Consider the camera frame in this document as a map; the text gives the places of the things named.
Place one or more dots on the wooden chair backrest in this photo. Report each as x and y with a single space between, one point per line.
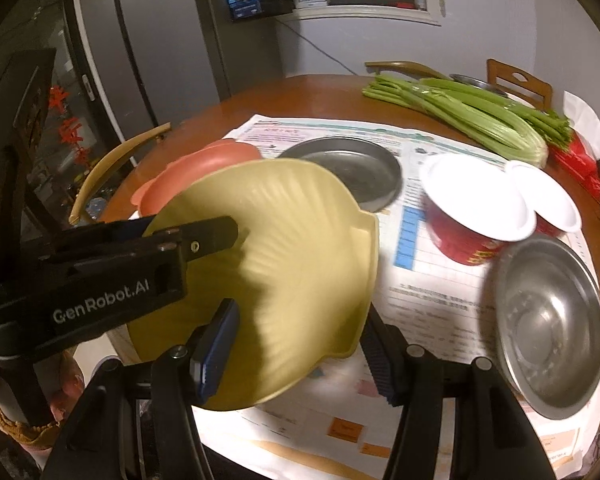
497 80

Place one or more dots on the steel plate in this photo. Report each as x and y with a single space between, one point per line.
340 170

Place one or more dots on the blue box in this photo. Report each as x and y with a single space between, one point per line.
242 5

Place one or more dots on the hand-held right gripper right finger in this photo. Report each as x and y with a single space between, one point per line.
378 360

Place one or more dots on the dark glass cabinet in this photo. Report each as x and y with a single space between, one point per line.
40 25

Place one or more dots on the yellow shell-shaped plate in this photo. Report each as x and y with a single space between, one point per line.
290 240

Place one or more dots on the dark curved panel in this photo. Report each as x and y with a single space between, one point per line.
5 170

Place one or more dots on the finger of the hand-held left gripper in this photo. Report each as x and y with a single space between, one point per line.
210 235
127 225

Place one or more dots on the white flat box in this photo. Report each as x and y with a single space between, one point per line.
310 0

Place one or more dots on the red tissue pack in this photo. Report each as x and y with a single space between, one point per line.
575 160

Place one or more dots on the celery bunch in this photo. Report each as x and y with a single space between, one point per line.
470 115

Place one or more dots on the curved-back wooden chair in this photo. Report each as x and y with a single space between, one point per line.
405 65
105 165

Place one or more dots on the white tissue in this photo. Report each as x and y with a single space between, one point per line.
587 115

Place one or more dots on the grey refrigerator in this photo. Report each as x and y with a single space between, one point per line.
120 50

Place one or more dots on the small red paper bowl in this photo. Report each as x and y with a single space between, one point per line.
550 205

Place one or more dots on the small metal dish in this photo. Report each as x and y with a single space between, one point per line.
472 80

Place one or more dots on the printed worksheet sheets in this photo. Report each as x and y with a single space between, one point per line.
425 300

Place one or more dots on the steel bowl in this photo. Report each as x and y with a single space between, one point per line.
550 330

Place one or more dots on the small jar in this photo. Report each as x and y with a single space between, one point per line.
419 0

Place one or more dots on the person's left hand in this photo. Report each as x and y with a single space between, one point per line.
65 385

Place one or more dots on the pink plastic plate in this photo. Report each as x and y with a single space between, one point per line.
190 175

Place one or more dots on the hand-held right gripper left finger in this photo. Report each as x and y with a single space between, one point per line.
220 350

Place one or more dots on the red paper decoration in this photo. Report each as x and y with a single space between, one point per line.
70 130

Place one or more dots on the large red paper bowl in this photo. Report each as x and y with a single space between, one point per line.
470 195

